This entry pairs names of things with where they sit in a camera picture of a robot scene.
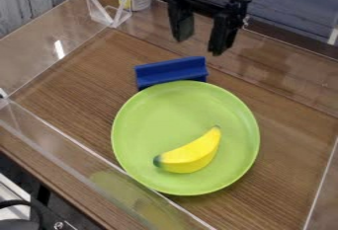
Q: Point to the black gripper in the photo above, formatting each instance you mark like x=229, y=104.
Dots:
x=231, y=14

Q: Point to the yellow toy banana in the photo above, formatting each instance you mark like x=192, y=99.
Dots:
x=193, y=156

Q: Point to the green round plate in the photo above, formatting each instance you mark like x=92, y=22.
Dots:
x=169, y=115

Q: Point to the blue foam block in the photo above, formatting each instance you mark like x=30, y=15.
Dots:
x=187, y=68

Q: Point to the clear acrylic corner bracket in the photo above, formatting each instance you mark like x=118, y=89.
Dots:
x=109, y=15

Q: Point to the clear acrylic enclosure wall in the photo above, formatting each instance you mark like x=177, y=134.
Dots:
x=66, y=78

